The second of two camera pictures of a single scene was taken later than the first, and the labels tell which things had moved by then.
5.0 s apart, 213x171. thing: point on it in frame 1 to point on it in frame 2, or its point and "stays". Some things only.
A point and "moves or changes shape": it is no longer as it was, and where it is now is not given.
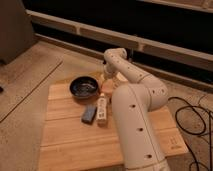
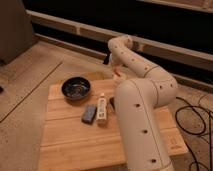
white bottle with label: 101,110 stays
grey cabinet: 16,31 stays
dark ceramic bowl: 83,86 moves or changes shape
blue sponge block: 89,114 stays
